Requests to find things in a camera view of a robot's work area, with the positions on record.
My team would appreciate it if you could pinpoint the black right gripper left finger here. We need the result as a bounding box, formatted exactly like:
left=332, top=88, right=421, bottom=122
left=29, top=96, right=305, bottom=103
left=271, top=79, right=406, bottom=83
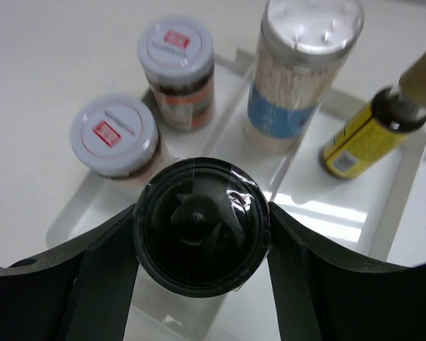
left=0, top=206, right=139, bottom=340

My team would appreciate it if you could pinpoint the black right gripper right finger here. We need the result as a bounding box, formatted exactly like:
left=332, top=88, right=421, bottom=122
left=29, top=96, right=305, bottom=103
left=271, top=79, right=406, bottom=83
left=268, top=203, right=426, bottom=340

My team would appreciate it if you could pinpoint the black lid white powder jar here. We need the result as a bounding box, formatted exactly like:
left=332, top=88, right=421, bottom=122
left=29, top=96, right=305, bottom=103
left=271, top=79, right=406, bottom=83
left=133, top=157, right=271, bottom=298

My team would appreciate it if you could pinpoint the yellow label bottle cork cap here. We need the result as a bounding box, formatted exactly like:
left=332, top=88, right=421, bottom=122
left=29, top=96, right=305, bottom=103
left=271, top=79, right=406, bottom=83
left=319, top=52, right=426, bottom=180

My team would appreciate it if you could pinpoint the blue label silver lid jar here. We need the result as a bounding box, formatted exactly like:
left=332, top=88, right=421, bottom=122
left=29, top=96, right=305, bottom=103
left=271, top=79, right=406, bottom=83
left=244, top=1, right=364, bottom=153

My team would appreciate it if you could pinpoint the white lid brown sauce jar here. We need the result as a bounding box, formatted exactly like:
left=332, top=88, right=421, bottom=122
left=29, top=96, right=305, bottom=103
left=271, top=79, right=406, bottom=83
left=137, top=15, right=214, bottom=131

